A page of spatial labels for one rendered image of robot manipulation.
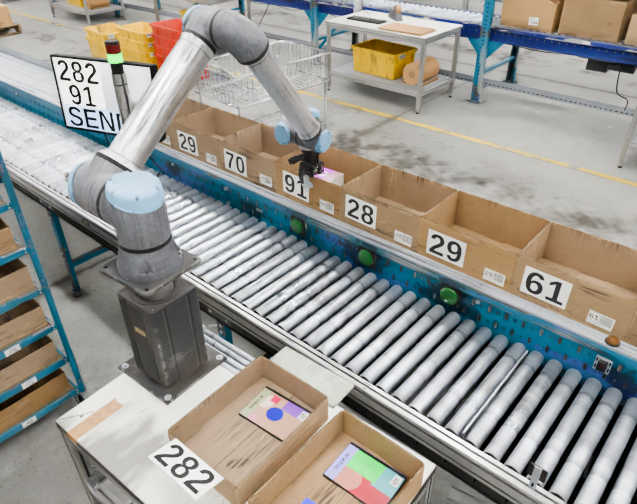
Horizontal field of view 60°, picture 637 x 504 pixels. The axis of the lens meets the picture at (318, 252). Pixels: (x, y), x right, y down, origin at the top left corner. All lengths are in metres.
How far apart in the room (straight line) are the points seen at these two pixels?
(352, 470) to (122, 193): 0.98
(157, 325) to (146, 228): 0.31
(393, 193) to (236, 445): 1.36
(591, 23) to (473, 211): 4.08
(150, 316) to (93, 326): 1.77
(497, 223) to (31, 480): 2.24
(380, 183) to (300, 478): 1.43
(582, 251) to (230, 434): 1.41
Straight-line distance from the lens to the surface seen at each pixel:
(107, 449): 1.83
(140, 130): 1.75
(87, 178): 1.73
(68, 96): 2.58
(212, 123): 3.33
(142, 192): 1.56
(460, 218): 2.43
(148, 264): 1.64
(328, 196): 2.41
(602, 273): 2.29
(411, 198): 2.52
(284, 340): 2.03
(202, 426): 1.79
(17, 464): 2.93
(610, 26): 6.20
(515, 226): 2.33
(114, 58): 2.18
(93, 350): 3.31
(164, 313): 1.74
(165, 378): 1.88
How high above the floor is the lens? 2.13
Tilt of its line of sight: 34 degrees down
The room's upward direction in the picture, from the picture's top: 1 degrees counter-clockwise
